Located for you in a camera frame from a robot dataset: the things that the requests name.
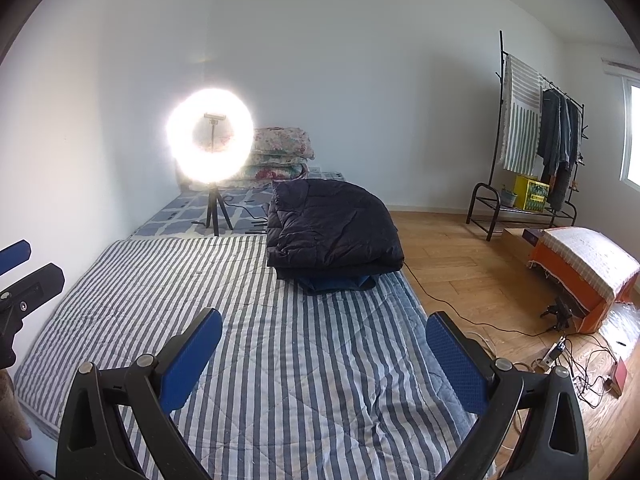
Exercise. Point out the navy puffer jacket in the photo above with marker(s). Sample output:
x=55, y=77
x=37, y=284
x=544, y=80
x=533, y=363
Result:
x=330, y=220

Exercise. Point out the folded floral quilt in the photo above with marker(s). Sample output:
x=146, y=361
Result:
x=285, y=142

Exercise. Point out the striped hanging towel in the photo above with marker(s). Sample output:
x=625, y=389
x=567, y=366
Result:
x=522, y=125

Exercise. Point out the person's left forearm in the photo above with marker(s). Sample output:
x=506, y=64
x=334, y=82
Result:
x=12, y=405

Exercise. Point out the dark purple book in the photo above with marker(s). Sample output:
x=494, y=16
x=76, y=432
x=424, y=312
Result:
x=532, y=234

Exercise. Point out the yellow crate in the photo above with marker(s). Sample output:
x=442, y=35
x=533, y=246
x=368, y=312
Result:
x=535, y=195

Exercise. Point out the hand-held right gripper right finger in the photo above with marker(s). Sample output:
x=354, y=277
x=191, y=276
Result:
x=457, y=360

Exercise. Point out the flat cardboard box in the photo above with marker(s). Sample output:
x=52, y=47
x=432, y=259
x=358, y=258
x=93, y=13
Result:
x=515, y=245

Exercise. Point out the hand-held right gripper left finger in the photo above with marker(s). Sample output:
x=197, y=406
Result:
x=192, y=355

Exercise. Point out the orange box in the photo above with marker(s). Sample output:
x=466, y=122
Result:
x=585, y=290

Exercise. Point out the small potted plant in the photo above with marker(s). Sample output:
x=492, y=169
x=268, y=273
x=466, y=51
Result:
x=509, y=197

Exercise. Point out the black clothes rack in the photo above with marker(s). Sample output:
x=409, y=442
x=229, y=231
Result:
x=500, y=85

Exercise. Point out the blue garment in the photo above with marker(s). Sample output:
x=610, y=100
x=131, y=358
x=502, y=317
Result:
x=330, y=284

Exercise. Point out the black tripod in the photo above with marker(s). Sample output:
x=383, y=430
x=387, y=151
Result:
x=216, y=210

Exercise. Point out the white power strip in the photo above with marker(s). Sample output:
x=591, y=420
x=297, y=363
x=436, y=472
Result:
x=550, y=355

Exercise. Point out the striped blue white bed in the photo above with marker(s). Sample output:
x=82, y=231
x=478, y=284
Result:
x=300, y=360

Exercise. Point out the white cloth cover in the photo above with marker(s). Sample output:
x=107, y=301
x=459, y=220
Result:
x=590, y=250

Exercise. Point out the blue checked bed sheet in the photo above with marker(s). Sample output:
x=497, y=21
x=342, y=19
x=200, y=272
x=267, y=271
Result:
x=175, y=215

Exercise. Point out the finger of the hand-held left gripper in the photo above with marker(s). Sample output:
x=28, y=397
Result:
x=40, y=285
x=15, y=255

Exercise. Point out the phone holder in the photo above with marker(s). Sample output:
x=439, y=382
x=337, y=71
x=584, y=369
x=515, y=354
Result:
x=214, y=119

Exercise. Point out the window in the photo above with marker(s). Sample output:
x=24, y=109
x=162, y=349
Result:
x=632, y=135

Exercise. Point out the dark hanging clothes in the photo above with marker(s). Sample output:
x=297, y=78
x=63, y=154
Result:
x=555, y=135

